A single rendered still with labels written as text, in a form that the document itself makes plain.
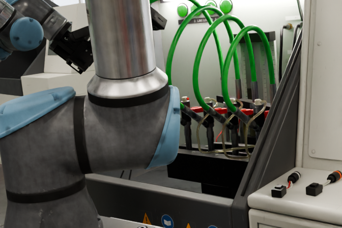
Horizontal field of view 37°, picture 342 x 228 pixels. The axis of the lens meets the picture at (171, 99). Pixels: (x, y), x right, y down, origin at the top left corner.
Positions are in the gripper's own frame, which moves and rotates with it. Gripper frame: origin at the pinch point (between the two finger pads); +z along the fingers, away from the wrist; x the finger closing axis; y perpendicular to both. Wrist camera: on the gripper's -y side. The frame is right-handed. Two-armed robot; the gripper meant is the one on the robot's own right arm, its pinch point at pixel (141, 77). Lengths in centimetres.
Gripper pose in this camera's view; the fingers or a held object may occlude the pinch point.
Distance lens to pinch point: 114.7
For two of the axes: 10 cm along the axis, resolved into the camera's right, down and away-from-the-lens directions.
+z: 1.0, 9.8, 1.6
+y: -6.4, 1.8, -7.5
